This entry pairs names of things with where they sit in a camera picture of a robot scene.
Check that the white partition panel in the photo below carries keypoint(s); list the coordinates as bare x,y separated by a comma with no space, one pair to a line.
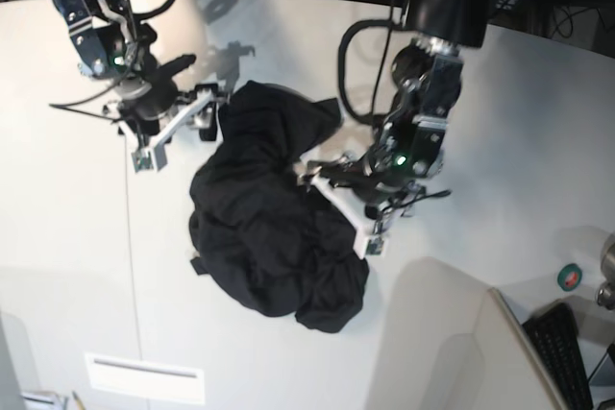
513,376

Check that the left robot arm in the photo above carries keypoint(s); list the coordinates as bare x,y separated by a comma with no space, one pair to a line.
408,140

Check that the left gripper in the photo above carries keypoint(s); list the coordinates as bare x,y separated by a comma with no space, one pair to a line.
382,182

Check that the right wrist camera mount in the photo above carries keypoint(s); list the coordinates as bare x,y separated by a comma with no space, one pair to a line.
148,152

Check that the white cable tray lid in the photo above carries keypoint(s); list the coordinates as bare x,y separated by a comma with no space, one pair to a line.
149,380

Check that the green tape roll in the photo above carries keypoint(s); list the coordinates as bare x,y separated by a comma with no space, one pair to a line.
569,277

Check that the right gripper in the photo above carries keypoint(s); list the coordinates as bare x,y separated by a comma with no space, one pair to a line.
151,95

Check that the metal cylinder stand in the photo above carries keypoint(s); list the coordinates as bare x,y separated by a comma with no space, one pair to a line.
605,292

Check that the black t-shirt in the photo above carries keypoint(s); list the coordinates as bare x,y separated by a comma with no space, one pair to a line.
271,244

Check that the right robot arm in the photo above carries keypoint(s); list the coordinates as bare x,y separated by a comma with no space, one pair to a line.
113,43

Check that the black keyboard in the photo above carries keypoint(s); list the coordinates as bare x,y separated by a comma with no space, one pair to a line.
554,336

